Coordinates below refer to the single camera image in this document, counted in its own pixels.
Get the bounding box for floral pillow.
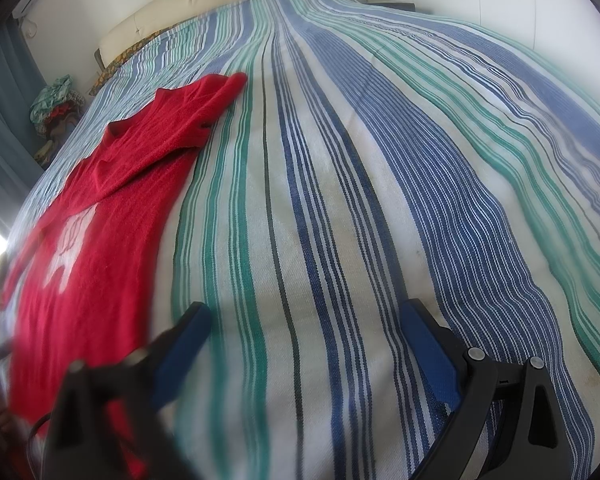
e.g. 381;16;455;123
87;25;181;96

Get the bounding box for white wardrobe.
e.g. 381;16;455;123
410;0;600;126

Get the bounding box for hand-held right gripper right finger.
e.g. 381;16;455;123
401;299;573;480

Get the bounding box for cream padded headboard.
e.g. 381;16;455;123
95;0;331;68

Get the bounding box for red sweater with white rabbit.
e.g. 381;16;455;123
0;72;248;480

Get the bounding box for pile of clothes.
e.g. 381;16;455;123
29;75;86;168

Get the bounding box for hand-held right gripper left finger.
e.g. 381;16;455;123
47;301;213;480

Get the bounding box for blue curtain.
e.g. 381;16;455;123
0;15;48;226

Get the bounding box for dark nightstand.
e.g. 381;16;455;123
362;0;421;12

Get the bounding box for striped bedspread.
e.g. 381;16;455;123
0;0;600;480

